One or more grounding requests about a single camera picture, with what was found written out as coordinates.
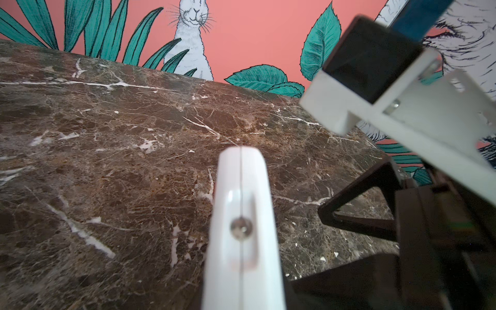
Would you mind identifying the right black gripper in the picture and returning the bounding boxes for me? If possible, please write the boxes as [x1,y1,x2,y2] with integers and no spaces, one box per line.
[318,159,495,309]

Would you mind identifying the white remote control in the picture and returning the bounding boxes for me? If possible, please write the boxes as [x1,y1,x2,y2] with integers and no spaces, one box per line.
[201,146,286,309]

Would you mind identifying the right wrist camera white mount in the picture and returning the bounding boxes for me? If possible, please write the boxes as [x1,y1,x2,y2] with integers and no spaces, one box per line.
[299,0,496,207]

